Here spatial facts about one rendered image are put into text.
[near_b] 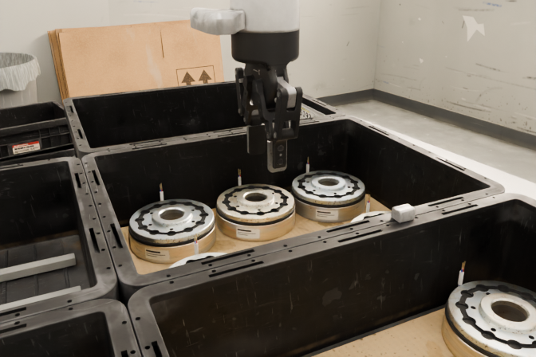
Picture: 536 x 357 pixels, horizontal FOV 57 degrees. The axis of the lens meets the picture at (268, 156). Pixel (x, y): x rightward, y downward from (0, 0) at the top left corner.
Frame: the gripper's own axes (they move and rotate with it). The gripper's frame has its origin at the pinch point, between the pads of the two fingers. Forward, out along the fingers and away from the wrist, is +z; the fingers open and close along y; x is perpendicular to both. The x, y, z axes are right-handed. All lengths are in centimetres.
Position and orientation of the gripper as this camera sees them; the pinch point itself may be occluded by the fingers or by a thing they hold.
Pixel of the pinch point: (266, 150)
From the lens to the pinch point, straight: 58.3
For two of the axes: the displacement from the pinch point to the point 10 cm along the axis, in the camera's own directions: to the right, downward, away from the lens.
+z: 0.1, 9.3, 3.6
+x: -9.1, 1.5, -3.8
